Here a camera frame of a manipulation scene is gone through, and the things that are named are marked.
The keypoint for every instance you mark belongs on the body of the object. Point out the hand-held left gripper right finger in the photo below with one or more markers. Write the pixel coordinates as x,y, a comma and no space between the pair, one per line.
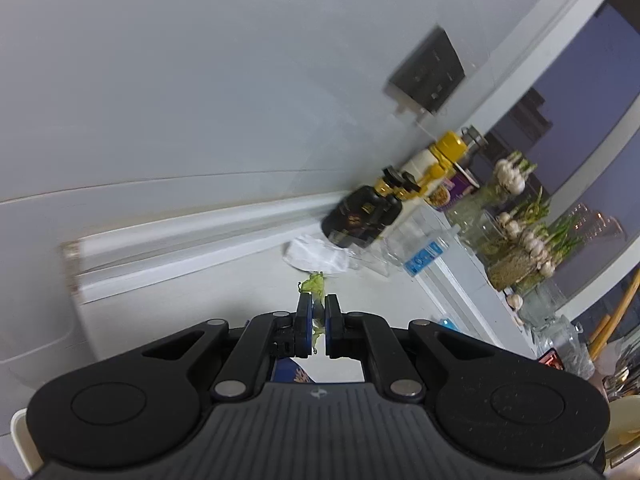
332,320

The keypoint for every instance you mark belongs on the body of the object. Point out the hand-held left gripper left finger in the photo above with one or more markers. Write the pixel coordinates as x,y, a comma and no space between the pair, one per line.
305,320

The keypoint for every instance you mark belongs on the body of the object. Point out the green lettuce leaf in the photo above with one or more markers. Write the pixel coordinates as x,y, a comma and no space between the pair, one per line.
316,284

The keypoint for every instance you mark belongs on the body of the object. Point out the blue chocolate wrapper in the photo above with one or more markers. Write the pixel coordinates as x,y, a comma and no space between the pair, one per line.
290,372

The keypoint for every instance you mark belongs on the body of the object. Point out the white tissue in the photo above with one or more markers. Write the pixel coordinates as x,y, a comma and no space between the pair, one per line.
312,257

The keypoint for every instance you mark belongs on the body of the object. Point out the white plastic bin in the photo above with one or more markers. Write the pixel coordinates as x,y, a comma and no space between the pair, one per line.
22,440

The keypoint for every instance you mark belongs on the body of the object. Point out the clear container blue label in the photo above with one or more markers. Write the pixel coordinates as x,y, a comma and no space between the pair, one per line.
422,260

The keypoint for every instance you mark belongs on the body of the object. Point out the white backsplash moulding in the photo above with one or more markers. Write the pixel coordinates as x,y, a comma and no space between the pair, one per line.
175,245

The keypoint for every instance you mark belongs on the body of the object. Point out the purple label glass jar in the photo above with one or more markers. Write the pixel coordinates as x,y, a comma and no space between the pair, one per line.
457,189

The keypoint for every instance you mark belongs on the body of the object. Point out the loose garlic bulb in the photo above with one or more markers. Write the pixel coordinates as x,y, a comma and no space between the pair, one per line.
515,301

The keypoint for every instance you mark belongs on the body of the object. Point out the glass jar with grains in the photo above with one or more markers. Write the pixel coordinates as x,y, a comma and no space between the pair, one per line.
510,267

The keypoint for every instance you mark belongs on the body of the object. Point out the white bottle yellow cap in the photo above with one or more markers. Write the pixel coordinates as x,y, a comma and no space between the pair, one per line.
450,149

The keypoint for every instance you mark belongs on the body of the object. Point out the ribbed glass jar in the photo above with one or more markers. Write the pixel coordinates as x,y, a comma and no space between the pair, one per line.
569,346
542,306

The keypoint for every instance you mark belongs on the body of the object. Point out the large garlic bunch sprouts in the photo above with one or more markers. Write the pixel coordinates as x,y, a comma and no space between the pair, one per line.
535,247

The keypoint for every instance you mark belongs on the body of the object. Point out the black device red display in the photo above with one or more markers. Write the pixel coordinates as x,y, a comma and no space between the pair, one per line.
550,360

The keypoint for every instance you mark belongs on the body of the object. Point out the garlic bunch green sprouts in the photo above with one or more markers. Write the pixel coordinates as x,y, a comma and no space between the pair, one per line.
511,174

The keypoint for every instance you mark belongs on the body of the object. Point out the white cabinet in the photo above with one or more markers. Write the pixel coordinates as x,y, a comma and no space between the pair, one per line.
40,310

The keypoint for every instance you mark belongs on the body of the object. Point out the white dish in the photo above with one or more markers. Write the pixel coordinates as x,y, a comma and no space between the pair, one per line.
625,420

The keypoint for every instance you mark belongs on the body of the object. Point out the window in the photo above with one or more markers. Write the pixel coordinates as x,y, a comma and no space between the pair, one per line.
590,110

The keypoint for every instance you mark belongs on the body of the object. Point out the dark wall socket panel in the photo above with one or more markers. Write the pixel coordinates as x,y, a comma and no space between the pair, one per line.
430,72

